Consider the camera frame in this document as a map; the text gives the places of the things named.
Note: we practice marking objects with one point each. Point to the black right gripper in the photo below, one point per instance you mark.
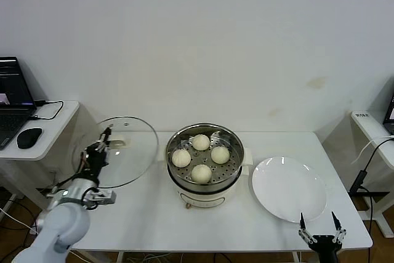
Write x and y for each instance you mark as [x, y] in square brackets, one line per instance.
[325, 243]

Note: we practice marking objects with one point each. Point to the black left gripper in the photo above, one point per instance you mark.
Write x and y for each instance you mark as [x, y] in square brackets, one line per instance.
[95, 161]

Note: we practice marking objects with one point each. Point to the white steamed baozi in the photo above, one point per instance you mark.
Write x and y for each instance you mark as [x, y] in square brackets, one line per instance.
[220, 154]
[201, 142]
[181, 157]
[201, 173]

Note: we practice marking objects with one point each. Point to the stainless steel steamer basket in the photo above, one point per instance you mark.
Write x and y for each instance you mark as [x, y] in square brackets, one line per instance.
[215, 186]

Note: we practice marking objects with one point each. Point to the white side desk with laptop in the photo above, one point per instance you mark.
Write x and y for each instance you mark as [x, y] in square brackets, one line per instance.
[58, 127]

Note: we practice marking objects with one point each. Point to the white round plate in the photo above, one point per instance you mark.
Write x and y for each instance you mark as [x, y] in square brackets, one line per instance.
[289, 189]

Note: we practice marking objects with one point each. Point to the black computer mouse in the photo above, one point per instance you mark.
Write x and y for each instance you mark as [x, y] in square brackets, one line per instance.
[29, 137]

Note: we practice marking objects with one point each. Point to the black open laptop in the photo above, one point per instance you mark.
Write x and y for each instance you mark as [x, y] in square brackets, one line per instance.
[12, 90]

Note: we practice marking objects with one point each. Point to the cream electric cooker base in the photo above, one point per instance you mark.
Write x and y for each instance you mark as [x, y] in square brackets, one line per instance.
[206, 199]

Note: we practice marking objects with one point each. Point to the white desk label sticker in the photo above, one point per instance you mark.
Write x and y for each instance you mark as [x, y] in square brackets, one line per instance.
[362, 114]

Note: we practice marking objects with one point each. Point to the dark laptop with lit screen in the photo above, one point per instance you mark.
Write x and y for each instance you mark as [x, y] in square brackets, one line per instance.
[389, 112]

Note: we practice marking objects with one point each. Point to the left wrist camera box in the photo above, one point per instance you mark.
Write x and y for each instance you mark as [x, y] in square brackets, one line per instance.
[103, 197]

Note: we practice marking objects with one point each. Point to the white wall socket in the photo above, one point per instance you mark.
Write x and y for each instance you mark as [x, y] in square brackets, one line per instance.
[54, 172]

